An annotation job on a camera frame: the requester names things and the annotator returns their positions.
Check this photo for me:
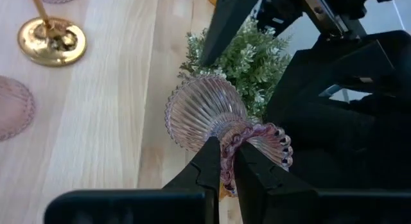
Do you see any short gold candlestick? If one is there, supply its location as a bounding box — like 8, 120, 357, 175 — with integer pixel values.
17, 0, 87, 67

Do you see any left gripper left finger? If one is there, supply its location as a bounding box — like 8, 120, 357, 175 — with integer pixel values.
44, 136, 222, 224

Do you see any artificial green plant black pot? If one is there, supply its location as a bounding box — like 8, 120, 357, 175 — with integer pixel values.
178, 17, 293, 122

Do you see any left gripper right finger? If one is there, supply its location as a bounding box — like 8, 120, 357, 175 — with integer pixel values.
234, 142, 411, 224

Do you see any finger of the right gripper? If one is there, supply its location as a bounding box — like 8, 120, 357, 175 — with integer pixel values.
266, 30, 411, 189
200, 0, 265, 67

